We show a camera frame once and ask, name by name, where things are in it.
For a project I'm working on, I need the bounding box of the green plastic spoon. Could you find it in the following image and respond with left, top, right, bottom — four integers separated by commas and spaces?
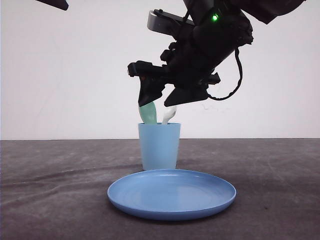
139, 101, 157, 125

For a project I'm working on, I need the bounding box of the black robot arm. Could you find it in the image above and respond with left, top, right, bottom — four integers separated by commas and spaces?
127, 0, 301, 107

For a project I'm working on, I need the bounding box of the white plastic spoon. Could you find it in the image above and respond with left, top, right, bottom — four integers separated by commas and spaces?
161, 105, 177, 125

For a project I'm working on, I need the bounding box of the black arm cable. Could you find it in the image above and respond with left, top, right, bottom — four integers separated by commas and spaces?
206, 47, 244, 101

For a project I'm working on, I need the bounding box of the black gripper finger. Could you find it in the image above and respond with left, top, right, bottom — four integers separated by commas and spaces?
37, 0, 69, 11

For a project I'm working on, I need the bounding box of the blue plastic plate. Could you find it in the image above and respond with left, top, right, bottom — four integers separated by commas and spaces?
107, 169, 237, 221

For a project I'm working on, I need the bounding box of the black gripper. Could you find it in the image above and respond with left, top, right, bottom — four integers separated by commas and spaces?
127, 10, 253, 107

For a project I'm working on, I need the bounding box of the light blue plastic cup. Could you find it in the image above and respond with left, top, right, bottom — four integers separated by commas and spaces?
138, 122, 181, 171

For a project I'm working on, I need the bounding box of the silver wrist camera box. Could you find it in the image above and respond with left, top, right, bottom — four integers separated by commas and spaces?
147, 9, 195, 40

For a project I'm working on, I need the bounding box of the grey felt table mat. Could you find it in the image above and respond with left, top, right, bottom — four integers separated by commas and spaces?
0, 138, 320, 240

